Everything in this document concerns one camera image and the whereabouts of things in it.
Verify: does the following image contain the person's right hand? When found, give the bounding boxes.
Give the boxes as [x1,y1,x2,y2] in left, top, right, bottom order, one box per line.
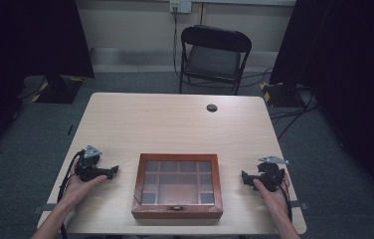
[253,172,291,223]

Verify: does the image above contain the black floor cables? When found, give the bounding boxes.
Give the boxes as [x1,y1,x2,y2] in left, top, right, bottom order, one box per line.
[241,67,319,141]

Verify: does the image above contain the person's left hand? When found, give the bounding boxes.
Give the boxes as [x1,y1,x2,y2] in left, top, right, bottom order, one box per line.
[61,159,108,211]

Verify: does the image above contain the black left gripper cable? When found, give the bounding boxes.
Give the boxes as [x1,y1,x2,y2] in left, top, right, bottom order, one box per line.
[57,149,87,239]

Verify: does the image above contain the black stand base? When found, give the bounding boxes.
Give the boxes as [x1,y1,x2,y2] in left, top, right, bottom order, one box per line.
[31,75,86,105]
[260,81,306,109]

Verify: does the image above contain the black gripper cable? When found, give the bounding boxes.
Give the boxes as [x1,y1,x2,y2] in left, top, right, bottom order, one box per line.
[265,163,293,223]
[57,149,87,239]

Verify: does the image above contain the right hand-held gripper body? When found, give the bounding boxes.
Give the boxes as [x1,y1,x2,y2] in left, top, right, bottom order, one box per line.
[252,155,289,193]

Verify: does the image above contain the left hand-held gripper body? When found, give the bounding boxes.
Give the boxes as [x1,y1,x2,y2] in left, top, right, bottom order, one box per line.
[74,144,109,182]

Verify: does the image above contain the wooden box with glass lid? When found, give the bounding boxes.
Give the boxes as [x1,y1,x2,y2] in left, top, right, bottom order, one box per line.
[131,152,224,220]

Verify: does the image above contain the black wall cable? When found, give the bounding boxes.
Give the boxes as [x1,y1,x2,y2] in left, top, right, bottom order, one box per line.
[172,7,183,81]

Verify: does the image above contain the black curtain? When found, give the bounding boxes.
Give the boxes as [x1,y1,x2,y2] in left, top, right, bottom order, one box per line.
[269,0,374,213]

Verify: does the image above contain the black folding chair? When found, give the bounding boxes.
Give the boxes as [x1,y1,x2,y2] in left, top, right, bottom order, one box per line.
[178,24,253,97]

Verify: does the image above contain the white wall socket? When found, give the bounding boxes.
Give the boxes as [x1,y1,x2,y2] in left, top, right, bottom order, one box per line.
[169,0,193,15]

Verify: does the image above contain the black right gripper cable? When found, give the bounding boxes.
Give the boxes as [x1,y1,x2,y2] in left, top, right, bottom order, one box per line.
[265,163,293,223]

